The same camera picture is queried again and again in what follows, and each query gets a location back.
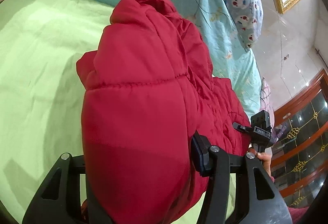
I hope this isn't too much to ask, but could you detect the red sleeve right forearm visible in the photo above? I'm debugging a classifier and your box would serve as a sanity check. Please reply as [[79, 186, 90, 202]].
[[288, 207, 309, 224]]

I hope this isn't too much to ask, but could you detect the pink plaid pillow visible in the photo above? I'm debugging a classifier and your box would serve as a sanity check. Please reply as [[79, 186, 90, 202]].
[[260, 77, 275, 128]]

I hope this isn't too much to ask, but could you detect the green bed sheet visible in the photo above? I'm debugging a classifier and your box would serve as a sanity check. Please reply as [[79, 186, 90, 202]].
[[1, 0, 115, 222]]

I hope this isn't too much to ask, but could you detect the person's right hand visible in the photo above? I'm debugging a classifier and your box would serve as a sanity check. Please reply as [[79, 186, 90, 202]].
[[248, 147, 272, 177]]

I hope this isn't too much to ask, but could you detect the red quilted puffer jacket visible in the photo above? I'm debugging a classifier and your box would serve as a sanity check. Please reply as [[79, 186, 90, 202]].
[[76, 0, 250, 223]]

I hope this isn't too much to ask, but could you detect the wooden glass cabinet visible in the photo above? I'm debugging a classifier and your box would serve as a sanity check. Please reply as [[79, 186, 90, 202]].
[[271, 70, 327, 208]]

